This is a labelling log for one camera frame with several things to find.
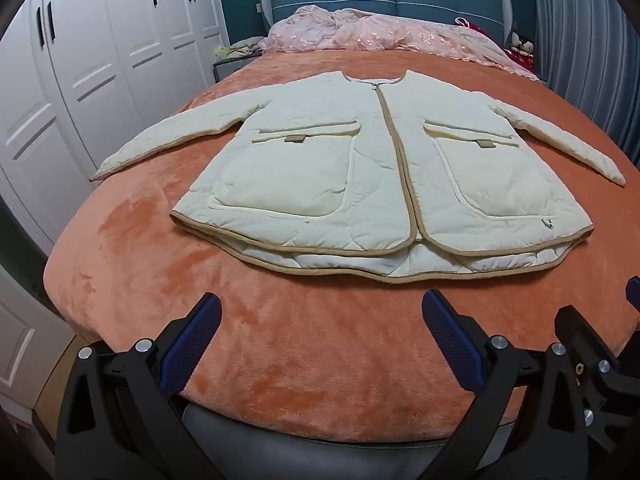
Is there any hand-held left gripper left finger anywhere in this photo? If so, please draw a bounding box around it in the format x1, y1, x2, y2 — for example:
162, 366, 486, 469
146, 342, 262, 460
54, 291, 226, 480

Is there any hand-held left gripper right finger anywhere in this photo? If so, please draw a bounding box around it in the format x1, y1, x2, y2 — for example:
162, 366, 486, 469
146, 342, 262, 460
421, 288, 589, 480

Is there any cream quilted jacket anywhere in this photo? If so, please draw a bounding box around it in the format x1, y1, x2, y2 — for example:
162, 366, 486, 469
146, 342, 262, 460
90, 70, 627, 285

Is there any orange plush blanket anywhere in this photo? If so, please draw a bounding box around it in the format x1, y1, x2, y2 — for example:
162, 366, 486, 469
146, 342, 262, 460
45, 47, 640, 443

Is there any white panelled cabinet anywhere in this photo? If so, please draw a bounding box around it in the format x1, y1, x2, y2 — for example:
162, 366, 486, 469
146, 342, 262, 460
0, 262, 76, 388

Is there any grey curtain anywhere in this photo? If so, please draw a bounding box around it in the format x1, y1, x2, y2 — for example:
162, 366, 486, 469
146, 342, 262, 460
529, 0, 640, 163

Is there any stuffed toy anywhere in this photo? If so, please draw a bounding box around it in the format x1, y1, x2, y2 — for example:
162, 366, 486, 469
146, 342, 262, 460
509, 31, 536, 67

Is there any dark nightstand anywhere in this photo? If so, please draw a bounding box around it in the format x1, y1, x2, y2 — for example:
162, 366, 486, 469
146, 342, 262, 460
212, 55, 261, 86

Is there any yellowish cloth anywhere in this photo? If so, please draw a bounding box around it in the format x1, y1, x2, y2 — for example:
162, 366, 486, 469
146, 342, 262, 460
214, 40, 263, 59

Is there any white panelled wardrobe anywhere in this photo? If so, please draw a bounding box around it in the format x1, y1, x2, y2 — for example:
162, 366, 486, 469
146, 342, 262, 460
0, 0, 231, 256

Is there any red bag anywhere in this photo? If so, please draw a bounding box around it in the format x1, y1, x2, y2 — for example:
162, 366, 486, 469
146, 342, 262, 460
454, 16, 485, 37

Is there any pink floral quilt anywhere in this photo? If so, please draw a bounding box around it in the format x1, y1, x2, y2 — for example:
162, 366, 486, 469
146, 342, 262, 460
265, 4, 541, 81

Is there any grey padded bed frame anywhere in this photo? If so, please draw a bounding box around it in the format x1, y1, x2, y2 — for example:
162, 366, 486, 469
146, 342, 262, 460
177, 400, 513, 480

